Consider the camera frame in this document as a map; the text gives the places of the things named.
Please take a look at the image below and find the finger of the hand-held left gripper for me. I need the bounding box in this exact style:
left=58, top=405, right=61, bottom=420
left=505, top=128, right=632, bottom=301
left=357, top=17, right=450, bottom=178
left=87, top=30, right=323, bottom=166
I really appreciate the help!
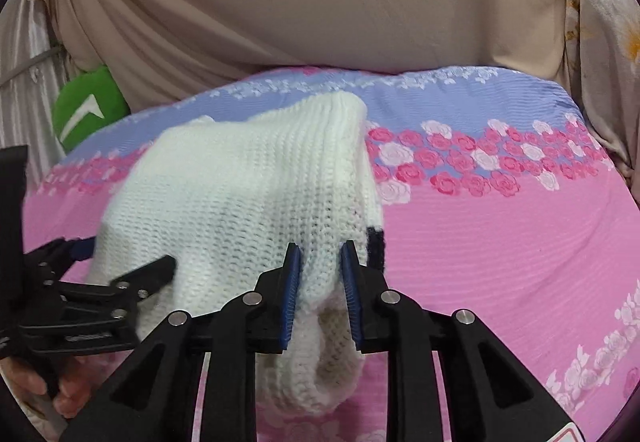
left=110, top=253, right=177, bottom=305
left=25, top=237, right=97, bottom=283

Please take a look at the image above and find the grey cord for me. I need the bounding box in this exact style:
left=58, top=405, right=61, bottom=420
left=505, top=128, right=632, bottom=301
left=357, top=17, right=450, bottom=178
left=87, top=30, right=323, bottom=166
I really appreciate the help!
left=0, top=46, right=68, bottom=87

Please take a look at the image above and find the pink floral bed sheet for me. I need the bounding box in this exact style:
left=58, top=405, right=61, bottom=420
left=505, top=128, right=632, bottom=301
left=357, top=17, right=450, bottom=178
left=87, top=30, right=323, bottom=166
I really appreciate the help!
left=22, top=66, right=640, bottom=442

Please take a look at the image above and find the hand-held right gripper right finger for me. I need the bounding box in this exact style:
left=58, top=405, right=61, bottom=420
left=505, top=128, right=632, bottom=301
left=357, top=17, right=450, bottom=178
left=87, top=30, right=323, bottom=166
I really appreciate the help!
left=340, top=239, right=576, bottom=442

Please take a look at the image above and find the cream floral curtain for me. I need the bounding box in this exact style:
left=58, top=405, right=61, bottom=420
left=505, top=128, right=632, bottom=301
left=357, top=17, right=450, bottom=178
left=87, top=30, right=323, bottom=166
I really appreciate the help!
left=560, top=0, right=640, bottom=217

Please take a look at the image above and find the red white navy knit sweater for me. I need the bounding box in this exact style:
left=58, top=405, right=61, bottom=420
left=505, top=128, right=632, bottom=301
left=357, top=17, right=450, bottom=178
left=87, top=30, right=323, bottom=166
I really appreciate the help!
left=87, top=90, right=387, bottom=418

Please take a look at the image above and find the silver grey curtain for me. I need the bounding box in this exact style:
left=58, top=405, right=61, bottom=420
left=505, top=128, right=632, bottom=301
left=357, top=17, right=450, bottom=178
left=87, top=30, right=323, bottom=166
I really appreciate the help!
left=0, top=0, right=81, bottom=173

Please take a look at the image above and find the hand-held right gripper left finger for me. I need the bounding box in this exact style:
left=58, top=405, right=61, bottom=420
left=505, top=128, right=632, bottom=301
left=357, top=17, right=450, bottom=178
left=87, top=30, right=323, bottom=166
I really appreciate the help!
left=60, top=243, right=303, bottom=442

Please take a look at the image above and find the green cushion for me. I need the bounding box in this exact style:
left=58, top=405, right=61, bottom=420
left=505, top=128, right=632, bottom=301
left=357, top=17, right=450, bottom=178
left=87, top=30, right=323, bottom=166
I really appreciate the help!
left=52, top=66, right=132, bottom=155

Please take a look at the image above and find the person's left hand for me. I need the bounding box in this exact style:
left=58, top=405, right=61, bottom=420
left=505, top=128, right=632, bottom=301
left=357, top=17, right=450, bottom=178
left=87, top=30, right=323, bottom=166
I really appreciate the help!
left=0, top=354, right=101, bottom=420

